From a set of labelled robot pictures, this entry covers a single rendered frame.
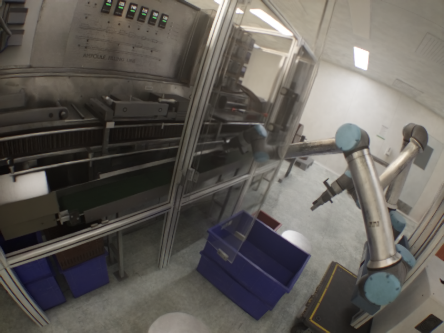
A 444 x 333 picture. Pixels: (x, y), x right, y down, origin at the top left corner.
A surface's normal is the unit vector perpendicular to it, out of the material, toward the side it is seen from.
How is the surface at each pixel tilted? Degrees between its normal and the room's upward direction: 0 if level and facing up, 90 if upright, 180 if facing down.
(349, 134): 85
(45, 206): 79
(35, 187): 57
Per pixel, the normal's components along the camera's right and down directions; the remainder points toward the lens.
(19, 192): 0.79, -0.10
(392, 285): -0.82, 0.05
